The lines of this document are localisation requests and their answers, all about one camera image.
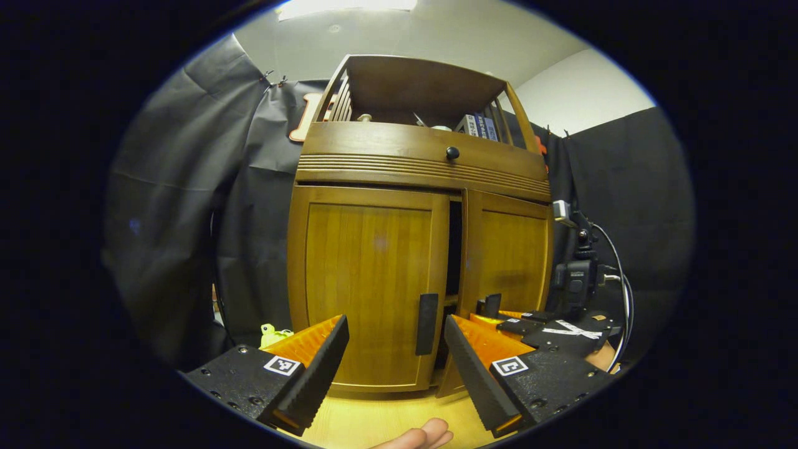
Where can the green plush toy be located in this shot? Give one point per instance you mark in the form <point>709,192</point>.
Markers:
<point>271,335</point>

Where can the black drawer knob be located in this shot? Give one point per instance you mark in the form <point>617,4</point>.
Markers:
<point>452,153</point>

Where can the white book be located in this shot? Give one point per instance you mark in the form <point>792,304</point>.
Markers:
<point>469,125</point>

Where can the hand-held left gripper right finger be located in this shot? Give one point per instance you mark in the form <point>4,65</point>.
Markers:
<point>471,374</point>

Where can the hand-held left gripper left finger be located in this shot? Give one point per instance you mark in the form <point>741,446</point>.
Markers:
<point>321,368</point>

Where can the white stick in cup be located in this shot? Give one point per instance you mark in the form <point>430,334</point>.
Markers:
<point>419,120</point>

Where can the light blue book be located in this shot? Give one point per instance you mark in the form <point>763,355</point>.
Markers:
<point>491,130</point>

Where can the wooden shoe cabinet door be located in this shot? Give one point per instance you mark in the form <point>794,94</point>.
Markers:
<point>508,249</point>
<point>368,280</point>

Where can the wooden double-door shoe cabinet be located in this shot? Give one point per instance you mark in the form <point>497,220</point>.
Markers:
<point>418,84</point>

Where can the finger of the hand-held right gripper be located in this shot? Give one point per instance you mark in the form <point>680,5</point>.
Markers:
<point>514,325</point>
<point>580,343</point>

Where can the ceiling light panel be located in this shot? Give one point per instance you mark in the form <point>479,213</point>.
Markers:
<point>349,7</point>

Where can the dark blue book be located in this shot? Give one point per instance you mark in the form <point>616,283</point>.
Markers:
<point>481,126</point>

